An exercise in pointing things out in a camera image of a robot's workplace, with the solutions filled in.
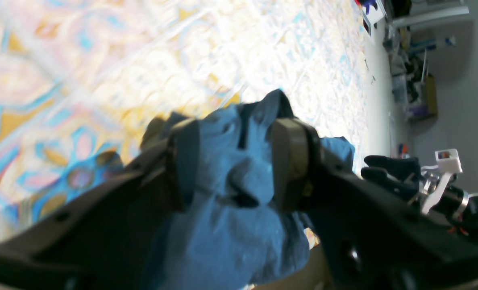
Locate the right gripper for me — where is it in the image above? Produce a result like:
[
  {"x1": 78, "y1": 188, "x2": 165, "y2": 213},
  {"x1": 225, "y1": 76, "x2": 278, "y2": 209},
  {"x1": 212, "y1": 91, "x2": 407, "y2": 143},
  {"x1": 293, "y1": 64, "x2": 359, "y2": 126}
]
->
[{"x1": 361, "y1": 155, "x2": 469, "y2": 219}]

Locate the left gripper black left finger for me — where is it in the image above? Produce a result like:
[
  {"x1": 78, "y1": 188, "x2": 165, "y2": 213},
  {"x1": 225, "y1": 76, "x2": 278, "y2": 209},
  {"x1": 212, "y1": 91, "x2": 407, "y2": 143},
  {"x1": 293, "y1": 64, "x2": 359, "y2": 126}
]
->
[{"x1": 0, "y1": 119, "x2": 199, "y2": 290}]

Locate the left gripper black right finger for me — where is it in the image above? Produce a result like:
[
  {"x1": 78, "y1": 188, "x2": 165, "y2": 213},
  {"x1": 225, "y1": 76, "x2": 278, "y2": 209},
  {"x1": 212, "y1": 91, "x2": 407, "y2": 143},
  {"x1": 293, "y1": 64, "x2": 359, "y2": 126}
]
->
[{"x1": 271, "y1": 118, "x2": 478, "y2": 290}]

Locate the dark navy t-shirt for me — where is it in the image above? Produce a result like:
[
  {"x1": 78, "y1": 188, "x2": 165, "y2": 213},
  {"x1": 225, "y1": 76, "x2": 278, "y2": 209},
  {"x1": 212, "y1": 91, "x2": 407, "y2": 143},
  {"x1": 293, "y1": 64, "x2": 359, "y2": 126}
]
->
[{"x1": 142, "y1": 89, "x2": 356, "y2": 290}]

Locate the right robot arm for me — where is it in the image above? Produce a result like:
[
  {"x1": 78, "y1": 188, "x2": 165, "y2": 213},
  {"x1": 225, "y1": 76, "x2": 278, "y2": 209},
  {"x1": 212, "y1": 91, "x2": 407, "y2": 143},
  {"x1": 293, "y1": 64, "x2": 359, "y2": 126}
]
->
[{"x1": 361, "y1": 155, "x2": 478, "y2": 245}]

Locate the colourful patterned tablecloth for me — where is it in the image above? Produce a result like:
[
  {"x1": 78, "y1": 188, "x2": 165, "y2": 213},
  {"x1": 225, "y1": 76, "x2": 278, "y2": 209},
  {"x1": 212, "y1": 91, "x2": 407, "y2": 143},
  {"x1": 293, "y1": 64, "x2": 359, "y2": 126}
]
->
[{"x1": 0, "y1": 0, "x2": 369, "y2": 242}]

